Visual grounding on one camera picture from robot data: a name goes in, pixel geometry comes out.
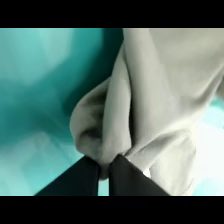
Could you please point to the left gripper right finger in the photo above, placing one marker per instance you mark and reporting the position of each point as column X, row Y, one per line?
column 130, row 181

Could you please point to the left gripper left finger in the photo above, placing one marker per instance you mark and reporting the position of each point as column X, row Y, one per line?
column 78, row 181

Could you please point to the grey garment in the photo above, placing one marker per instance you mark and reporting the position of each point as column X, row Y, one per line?
column 156, row 100

